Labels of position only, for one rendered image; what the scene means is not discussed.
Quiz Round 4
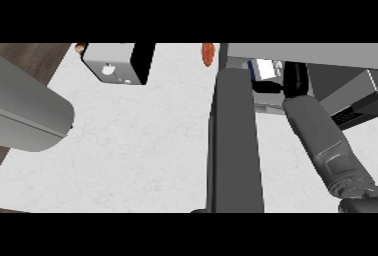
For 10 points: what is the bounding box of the white and blue milk carton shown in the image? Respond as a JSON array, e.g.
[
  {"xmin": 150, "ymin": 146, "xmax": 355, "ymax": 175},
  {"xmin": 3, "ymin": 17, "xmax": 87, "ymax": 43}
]
[{"xmin": 247, "ymin": 58, "xmax": 285, "ymax": 82}]

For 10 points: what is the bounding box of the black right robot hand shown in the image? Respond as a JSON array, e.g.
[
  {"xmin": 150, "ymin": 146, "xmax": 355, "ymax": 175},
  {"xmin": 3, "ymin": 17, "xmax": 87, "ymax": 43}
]
[{"xmin": 253, "ymin": 61, "xmax": 312, "ymax": 99}]

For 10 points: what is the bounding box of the grey microwave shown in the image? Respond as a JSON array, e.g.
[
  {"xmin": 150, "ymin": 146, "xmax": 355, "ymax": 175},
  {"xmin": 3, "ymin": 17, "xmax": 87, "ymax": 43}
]
[{"xmin": 219, "ymin": 42, "xmax": 378, "ymax": 132}]

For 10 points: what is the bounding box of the orange carrot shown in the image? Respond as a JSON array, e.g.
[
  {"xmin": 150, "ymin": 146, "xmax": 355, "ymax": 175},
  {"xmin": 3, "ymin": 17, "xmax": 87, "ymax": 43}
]
[{"xmin": 201, "ymin": 42, "xmax": 217, "ymax": 68}]

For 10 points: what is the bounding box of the grey and black toaster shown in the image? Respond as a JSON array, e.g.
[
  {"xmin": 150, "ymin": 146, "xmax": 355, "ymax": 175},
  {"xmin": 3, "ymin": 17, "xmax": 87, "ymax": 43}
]
[{"xmin": 80, "ymin": 42, "xmax": 158, "ymax": 86}]

